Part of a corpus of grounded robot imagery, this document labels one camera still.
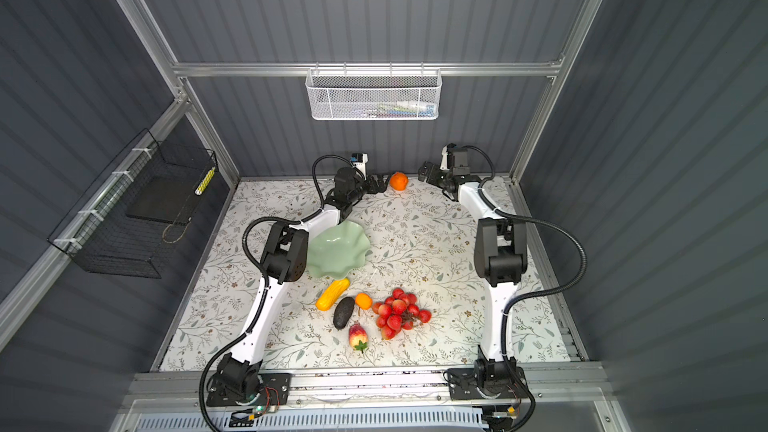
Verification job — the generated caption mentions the orange fake tangerine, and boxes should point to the orange fake tangerine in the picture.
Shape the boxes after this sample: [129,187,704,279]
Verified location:
[389,172,409,192]

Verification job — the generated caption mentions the green scalloped fruit bowl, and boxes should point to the green scalloped fruit bowl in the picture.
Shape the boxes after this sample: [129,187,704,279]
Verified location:
[306,221,371,280]

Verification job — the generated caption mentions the yellow fake corn cob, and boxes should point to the yellow fake corn cob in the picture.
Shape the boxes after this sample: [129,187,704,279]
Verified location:
[315,278,350,311]

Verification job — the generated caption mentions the small fake orange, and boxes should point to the small fake orange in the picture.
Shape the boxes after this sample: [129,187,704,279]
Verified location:
[355,293,373,310]

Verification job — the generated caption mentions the dark fake avocado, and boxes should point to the dark fake avocado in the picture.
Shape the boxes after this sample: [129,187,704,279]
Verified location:
[333,297,356,330]

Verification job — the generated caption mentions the red fake grape bunch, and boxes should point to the red fake grape bunch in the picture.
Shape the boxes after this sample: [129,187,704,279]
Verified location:
[371,287,433,341]

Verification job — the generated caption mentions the red yellow fake mango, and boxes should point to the red yellow fake mango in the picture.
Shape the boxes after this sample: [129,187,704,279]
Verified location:
[349,323,369,353]

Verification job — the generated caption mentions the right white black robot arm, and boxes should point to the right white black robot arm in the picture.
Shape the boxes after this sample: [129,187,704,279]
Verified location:
[418,143,528,397]

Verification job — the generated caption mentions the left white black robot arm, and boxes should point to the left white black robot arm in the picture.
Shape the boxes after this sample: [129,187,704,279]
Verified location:
[198,161,391,410]

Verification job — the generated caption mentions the pens in white basket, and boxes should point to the pens in white basket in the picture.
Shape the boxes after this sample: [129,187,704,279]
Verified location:
[373,100,438,120]

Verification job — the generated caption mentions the floral patterned table mat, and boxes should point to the floral patterned table mat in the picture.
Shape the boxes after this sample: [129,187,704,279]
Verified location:
[159,176,571,372]

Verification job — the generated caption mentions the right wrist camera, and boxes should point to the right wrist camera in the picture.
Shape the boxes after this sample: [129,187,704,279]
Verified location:
[441,143,456,171]

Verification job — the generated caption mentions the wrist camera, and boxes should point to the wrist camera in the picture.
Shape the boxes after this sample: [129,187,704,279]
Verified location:
[350,152,368,178]
[441,143,456,171]

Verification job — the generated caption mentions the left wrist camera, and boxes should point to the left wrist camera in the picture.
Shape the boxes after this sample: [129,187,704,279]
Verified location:
[350,152,368,178]

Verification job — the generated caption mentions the right black corrugated cable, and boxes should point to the right black corrugated cable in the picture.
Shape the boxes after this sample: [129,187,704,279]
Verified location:
[461,143,588,432]

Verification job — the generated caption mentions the white wire mesh basket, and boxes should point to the white wire mesh basket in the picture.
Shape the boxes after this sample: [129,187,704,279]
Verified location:
[305,66,443,121]

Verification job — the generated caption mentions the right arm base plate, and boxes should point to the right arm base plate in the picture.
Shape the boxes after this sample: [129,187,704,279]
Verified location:
[442,367,527,401]

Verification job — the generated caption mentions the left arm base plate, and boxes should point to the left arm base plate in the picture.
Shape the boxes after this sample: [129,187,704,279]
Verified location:
[205,373,293,407]

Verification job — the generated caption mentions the black wire basket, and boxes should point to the black wire basket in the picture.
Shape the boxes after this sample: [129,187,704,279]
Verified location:
[48,133,218,279]

